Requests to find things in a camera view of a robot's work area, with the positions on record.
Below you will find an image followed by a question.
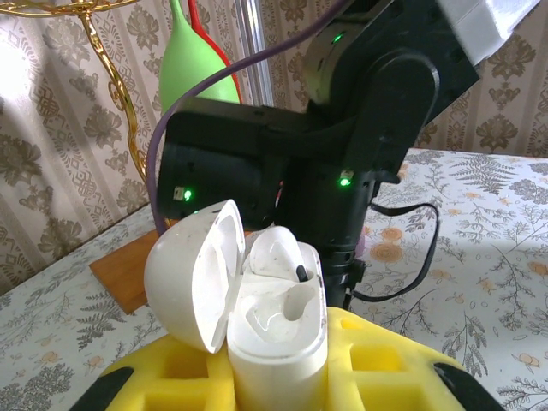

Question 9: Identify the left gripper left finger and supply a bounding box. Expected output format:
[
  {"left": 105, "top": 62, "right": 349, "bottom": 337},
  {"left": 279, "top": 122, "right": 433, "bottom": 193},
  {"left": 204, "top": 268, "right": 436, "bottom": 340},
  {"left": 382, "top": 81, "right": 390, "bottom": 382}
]
[{"left": 74, "top": 329, "right": 236, "bottom": 411}]

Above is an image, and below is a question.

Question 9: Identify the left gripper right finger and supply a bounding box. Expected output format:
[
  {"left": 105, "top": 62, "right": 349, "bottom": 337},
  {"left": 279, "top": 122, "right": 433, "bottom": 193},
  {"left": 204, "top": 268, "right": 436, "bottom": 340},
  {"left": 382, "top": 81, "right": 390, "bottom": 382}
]
[{"left": 325, "top": 306, "right": 502, "bottom": 411}]

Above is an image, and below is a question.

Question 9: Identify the white earbud case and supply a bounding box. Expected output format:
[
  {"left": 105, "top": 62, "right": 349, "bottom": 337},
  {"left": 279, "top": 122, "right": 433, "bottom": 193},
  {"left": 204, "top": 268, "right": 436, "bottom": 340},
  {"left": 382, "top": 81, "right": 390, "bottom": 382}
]
[{"left": 144, "top": 198, "right": 330, "bottom": 411}]

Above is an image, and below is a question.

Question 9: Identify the white earbud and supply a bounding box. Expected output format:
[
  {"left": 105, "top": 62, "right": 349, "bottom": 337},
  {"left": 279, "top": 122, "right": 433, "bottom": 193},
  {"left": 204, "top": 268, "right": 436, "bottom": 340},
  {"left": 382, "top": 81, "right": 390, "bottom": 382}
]
[{"left": 249, "top": 225, "right": 320, "bottom": 286}]

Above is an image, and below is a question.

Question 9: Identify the wooden rack base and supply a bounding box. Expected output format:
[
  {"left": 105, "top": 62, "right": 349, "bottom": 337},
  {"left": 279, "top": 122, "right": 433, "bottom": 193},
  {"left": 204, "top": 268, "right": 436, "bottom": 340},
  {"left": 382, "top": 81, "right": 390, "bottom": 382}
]
[{"left": 88, "top": 230, "right": 172, "bottom": 316}]

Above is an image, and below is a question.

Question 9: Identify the green wine glass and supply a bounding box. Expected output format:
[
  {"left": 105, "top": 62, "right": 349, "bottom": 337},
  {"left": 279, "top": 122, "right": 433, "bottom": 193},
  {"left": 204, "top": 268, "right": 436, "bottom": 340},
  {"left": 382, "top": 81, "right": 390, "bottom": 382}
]
[{"left": 158, "top": 0, "right": 241, "bottom": 113}]

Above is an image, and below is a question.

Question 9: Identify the red wine glass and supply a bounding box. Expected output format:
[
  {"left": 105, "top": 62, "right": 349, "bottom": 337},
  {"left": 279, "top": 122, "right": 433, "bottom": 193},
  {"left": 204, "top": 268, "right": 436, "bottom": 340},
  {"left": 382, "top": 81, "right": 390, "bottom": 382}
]
[{"left": 187, "top": 0, "right": 241, "bottom": 104}]

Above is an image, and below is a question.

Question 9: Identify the thin black cable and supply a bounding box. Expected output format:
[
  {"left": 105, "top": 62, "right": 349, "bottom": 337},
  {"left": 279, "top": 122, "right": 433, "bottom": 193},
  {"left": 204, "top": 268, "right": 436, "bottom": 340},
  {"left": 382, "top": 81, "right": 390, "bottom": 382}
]
[{"left": 350, "top": 203, "right": 442, "bottom": 304}]

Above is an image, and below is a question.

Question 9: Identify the aluminium frame post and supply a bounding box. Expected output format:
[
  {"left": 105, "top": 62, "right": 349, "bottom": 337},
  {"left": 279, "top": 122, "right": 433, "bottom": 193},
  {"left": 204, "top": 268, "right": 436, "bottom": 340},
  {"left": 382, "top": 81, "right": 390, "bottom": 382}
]
[{"left": 235, "top": 0, "right": 275, "bottom": 108}]

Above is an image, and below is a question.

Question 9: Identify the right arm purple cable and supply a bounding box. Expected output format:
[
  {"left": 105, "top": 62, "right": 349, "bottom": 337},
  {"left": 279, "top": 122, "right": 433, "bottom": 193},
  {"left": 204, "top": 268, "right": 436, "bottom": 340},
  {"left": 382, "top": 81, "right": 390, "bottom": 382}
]
[{"left": 145, "top": 0, "right": 348, "bottom": 235}]

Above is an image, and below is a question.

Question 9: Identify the gold wire glass rack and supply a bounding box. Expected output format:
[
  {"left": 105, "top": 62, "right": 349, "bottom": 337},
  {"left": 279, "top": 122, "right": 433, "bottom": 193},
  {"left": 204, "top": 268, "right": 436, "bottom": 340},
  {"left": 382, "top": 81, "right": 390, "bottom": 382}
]
[{"left": 0, "top": 0, "right": 149, "bottom": 181}]

